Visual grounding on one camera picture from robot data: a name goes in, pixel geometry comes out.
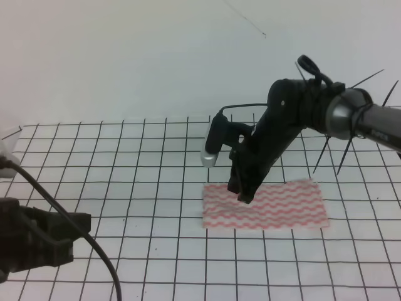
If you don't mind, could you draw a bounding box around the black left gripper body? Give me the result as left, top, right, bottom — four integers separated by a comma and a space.
1, 198, 45, 281

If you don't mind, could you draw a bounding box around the black left camera cable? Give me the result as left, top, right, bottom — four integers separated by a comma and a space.
0, 156, 123, 301

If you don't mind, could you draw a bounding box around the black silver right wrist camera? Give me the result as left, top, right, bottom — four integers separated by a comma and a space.
200, 115, 256, 169

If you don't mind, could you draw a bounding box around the white grid tablecloth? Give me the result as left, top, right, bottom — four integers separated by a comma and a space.
2, 117, 400, 300

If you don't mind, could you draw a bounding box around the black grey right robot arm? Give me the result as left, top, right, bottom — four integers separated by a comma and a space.
227, 55, 400, 204

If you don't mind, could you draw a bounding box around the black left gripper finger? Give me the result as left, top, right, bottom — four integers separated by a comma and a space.
31, 208, 91, 241
28, 240, 74, 267

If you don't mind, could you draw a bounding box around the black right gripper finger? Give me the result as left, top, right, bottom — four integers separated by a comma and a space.
227, 172, 242, 194
237, 181, 261, 204

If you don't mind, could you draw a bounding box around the black camera cable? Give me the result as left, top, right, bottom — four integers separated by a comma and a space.
218, 103, 269, 117
0, 156, 123, 301

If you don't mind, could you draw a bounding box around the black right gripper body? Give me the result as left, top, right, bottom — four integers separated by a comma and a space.
229, 107, 304, 183

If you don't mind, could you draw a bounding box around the pink wavy striped towel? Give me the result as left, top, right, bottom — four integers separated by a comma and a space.
202, 179, 330, 230

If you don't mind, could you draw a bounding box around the black right camera cable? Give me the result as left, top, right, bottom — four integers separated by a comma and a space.
218, 103, 269, 117

